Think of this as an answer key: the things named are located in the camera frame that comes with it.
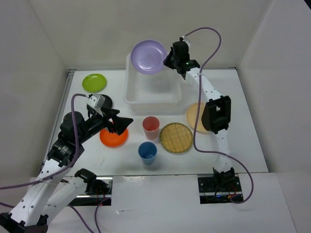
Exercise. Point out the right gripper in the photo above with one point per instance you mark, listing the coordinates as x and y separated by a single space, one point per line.
167 61

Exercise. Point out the orange plate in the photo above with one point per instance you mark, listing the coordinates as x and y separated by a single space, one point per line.
113 140

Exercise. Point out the purple plate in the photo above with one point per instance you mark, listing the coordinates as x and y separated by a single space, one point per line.
147 57

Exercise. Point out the clear plastic bin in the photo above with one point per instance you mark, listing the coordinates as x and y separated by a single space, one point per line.
152 94

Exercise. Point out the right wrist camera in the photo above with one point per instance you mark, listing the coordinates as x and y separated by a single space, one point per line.
184 39

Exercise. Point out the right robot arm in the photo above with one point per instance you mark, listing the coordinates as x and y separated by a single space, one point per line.
216 114

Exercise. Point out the blue plastic cup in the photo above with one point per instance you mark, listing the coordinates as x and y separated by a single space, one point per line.
147 152

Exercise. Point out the beige plate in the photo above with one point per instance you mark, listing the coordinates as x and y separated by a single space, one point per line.
191 117

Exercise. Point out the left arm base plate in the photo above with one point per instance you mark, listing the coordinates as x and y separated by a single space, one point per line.
101 194

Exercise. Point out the black plate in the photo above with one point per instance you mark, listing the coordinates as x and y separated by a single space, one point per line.
105 101

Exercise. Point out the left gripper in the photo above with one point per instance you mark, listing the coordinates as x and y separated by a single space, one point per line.
119 124

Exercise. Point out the green plate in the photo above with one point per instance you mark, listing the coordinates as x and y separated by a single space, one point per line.
94 83

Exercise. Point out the pink plastic cup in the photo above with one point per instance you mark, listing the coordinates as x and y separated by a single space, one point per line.
151 126

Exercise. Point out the round bamboo mat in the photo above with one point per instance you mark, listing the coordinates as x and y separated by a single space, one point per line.
176 138

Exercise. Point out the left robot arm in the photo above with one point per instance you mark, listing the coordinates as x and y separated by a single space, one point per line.
41 204

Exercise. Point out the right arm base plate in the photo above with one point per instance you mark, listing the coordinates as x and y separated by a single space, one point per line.
210 193

